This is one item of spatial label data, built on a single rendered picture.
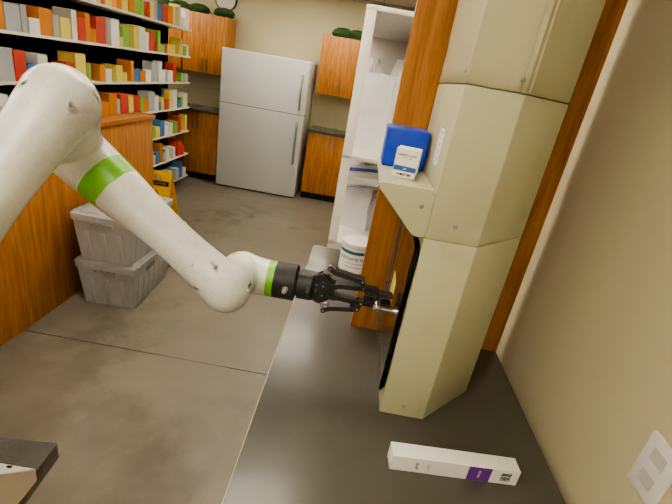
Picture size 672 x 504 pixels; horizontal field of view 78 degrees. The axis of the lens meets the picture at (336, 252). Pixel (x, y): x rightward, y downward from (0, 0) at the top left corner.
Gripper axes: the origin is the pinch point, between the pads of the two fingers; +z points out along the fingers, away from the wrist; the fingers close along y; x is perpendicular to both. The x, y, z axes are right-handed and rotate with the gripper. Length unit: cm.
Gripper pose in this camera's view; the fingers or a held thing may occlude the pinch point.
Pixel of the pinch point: (377, 297)
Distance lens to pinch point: 105.2
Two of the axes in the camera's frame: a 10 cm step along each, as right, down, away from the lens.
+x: 0.7, -3.5, 9.3
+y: 1.6, -9.2, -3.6
